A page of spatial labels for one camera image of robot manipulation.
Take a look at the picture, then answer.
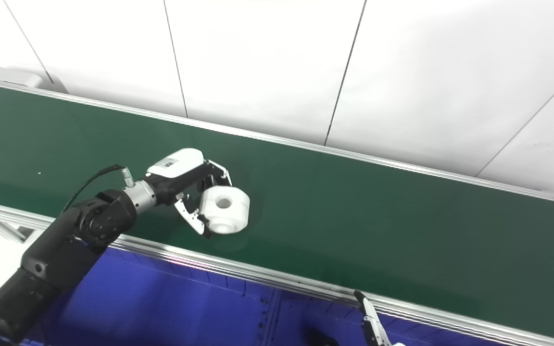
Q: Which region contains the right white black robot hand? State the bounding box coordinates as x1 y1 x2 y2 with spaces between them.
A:
353 290 394 346

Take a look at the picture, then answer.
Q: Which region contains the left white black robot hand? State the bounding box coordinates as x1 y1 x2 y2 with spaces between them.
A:
143 148 233 237

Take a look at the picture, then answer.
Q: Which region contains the white round plastic part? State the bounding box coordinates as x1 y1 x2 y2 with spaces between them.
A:
199 186 251 235

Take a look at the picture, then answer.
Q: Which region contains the blue plastic bin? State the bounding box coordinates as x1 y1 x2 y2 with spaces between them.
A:
265 291 501 346
15 247 280 346

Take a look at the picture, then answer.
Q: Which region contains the green conveyor belt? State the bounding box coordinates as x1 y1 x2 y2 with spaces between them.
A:
0 79 554 346
0 83 554 344

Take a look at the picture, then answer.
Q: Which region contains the grey conveyor end housing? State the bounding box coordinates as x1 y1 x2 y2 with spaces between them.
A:
0 66 69 95

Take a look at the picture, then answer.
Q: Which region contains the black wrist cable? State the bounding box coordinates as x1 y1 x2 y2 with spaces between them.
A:
62 164 136 213

